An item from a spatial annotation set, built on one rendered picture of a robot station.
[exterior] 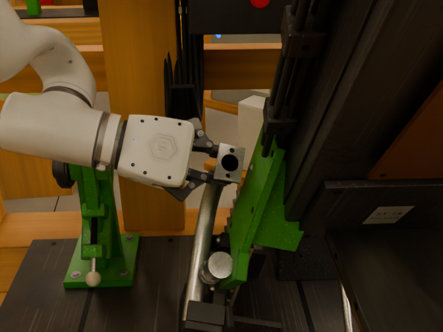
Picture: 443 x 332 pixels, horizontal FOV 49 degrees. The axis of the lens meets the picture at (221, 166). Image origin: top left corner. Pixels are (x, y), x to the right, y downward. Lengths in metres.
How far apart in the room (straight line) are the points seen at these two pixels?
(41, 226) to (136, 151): 0.56
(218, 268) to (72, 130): 0.28
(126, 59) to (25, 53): 0.37
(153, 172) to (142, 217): 0.43
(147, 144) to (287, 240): 0.24
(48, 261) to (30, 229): 0.16
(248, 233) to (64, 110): 0.30
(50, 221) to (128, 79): 0.43
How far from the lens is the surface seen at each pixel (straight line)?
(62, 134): 0.69
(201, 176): 0.71
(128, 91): 0.98
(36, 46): 0.64
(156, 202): 1.09
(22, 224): 1.23
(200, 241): 0.81
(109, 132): 0.69
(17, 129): 0.70
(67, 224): 1.20
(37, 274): 1.04
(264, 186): 0.63
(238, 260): 0.69
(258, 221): 0.66
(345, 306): 0.73
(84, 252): 0.92
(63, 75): 0.75
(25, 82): 1.12
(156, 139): 0.70
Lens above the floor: 1.54
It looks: 28 degrees down
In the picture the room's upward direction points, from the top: straight up
